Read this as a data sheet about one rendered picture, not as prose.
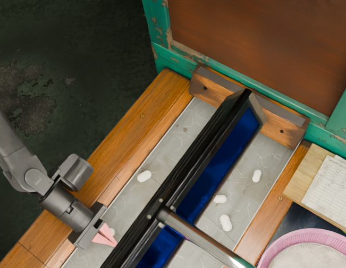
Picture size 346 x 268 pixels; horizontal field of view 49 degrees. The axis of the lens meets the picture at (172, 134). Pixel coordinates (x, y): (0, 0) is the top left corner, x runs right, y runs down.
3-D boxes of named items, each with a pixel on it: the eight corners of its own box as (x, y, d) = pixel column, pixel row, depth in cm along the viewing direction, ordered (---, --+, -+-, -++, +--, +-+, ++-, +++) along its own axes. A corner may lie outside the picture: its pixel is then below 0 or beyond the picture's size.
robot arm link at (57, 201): (31, 201, 81) (38, 200, 76) (51, 175, 84) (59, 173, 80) (57, 220, 83) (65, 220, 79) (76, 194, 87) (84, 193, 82)
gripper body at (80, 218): (110, 209, 83) (84, 189, 81) (79, 249, 80) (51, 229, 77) (102, 205, 89) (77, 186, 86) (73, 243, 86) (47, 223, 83)
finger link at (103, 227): (130, 241, 84) (98, 216, 82) (110, 269, 82) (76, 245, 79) (120, 235, 91) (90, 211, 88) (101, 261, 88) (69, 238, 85)
